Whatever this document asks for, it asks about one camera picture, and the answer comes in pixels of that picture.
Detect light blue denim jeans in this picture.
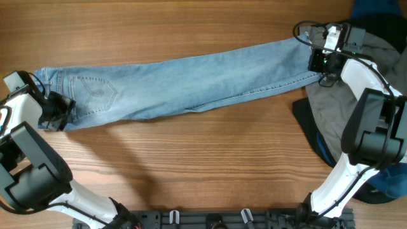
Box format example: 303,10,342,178
34,35,320,130

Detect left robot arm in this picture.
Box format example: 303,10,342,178
1,89,140,228

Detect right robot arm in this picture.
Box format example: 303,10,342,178
294,53,406,228

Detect grey button shirt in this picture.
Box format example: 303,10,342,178
306,32,406,162

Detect black garment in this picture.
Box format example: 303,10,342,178
291,14,407,205

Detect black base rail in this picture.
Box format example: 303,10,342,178
72,208,355,229

